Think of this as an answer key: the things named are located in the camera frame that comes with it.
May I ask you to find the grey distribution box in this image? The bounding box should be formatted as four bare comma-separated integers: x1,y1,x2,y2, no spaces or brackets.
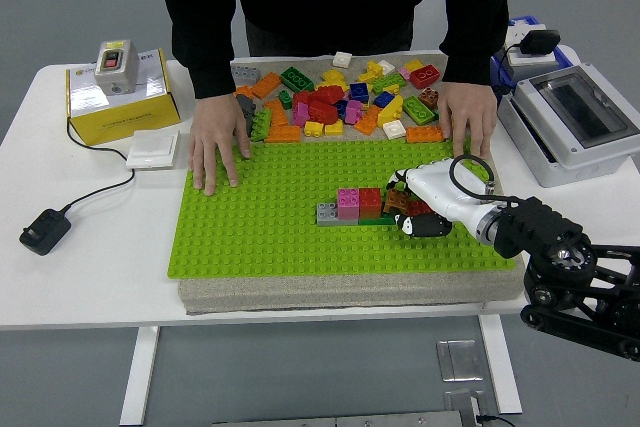
497,62,640,189

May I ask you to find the white wall switch panel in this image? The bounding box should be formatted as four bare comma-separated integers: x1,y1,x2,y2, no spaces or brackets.
124,129,180,170

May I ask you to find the person's right hand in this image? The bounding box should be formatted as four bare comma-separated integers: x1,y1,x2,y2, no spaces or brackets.
187,93,252,197

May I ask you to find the black plug adapter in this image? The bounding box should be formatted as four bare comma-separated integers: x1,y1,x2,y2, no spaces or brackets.
518,29,562,56

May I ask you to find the blue plastic bin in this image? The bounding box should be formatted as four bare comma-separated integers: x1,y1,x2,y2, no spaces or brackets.
489,14,576,94

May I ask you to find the black power adapter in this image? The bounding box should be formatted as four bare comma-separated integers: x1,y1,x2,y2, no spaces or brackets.
18,208,72,257

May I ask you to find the person's left hand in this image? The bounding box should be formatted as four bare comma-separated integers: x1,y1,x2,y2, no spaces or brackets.
436,81,499,161

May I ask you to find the green studded baseplate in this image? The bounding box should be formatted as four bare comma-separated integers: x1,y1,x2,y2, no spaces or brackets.
166,138,516,279

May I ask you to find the white power socket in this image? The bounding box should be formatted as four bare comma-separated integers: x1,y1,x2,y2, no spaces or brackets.
504,21,560,68

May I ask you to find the grey-brown foam mat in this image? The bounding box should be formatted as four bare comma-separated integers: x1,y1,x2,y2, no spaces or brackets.
178,49,529,316

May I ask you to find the light grey toy brick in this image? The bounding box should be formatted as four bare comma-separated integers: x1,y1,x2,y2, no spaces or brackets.
316,201,360,227

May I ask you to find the grey sloped toy brick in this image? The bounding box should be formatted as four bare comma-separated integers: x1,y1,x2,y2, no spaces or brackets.
235,94,258,118

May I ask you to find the dark green long brick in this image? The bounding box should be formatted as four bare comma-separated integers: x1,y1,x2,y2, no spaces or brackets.
280,66,316,94

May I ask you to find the red square toy brick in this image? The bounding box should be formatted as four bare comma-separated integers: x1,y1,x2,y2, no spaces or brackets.
358,187,383,221

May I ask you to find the red brick with holes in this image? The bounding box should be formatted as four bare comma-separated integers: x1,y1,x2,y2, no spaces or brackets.
409,64,442,90

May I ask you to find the pink tall toy brick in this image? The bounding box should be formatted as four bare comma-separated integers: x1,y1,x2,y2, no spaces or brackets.
337,187,361,222

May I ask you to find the yellow cardboard box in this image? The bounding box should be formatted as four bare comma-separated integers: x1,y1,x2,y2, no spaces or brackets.
65,48,182,147

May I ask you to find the grey long toy brick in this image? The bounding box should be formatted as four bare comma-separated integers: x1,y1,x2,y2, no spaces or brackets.
230,65,262,87

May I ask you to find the yellow curved toy brick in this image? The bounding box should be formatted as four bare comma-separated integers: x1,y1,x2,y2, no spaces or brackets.
376,94,404,129

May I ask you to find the grey metal base bar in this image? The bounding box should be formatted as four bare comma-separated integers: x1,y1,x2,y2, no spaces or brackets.
212,410,464,427

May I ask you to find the black plug cord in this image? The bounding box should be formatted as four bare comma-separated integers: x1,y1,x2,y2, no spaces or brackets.
492,44,524,98

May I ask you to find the thin black cable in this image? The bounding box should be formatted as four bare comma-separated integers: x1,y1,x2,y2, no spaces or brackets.
474,413,516,427

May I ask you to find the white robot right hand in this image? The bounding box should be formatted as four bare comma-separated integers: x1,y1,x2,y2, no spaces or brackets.
385,156,506,240

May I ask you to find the metal floor plate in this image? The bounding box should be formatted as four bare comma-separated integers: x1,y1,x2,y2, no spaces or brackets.
443,389,501,427
436,339,485,382

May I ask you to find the lime green long brick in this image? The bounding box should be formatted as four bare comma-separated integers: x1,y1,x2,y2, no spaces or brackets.
401,95,436,126

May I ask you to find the lime green toy brick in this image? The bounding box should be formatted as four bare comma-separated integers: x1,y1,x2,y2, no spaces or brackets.
249,107,274,143
372,73,407,96

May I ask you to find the orange long toy brick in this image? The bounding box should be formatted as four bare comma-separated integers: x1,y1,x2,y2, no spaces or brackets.
249,72,284,100
263,125,303,144
405,125,446,144

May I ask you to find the brown toy brick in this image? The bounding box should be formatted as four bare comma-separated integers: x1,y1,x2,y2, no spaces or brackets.
417,87,441,111
383,188,412,214

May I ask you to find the black adapter cord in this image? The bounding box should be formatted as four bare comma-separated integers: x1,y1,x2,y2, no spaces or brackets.
66,115,137,213

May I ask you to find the grey push-button switch box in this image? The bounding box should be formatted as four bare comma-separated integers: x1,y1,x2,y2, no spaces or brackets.
93,38,140,96

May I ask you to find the white table leg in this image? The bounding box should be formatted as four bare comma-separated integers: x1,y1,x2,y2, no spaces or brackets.
476,314,524,416
118,325,162,427

